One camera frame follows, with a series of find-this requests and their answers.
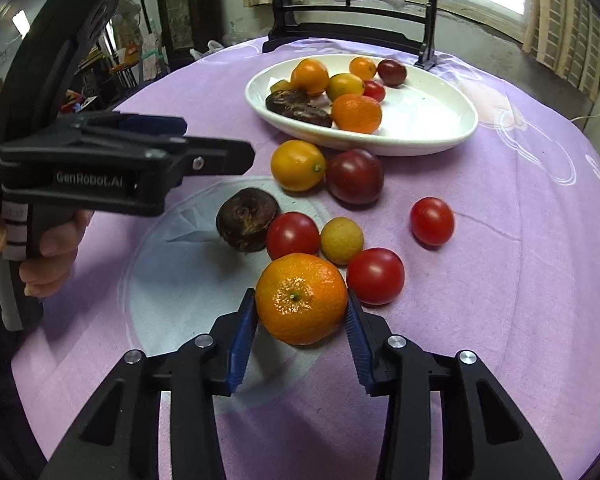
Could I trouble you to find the purple tablecloth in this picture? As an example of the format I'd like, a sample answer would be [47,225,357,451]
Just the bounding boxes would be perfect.
[11,35,600,480]

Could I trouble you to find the yellow orange kumquat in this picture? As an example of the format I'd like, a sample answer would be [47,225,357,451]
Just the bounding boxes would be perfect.
[270,139,327,192]
[326,73,365,102]

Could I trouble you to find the yellow green longan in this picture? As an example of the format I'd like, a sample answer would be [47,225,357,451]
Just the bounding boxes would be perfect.
[320,216,365,266]

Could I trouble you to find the dark purple tomato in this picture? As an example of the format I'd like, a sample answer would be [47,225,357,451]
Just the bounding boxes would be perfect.
[377,58,407,86]
[326,148,385,205]

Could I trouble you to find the white plastic bag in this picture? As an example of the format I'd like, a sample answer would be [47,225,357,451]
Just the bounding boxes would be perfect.
[190,40,226,61]

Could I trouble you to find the dark wooden cabinet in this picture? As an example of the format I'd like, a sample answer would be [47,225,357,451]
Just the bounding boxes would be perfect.
[152,0,231,71]

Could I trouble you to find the white oval plate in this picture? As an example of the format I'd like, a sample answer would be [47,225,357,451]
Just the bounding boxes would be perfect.
[244,53,479,157]

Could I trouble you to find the person's left hand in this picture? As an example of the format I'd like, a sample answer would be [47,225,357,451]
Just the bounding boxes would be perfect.
[0,199,95,300]

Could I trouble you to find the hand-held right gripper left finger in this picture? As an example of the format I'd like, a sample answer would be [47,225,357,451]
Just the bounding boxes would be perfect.
[39,287,259,480]

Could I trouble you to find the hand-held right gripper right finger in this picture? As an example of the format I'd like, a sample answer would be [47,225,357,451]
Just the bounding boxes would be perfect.
[344,287,564,480]

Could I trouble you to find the large orange tangerine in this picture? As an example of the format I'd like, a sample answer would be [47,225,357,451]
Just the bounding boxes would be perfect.
[330,93,383,135]

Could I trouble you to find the red cherry tomato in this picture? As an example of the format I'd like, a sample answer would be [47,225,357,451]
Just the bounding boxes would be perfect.
[362,79,387,103]
[410,197,455,247]
[346,247,406,306]
[265,211,321,261]

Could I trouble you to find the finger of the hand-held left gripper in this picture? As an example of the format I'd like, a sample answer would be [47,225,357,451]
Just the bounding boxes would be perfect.
[171,135,255,179]
[55,111,189,145]

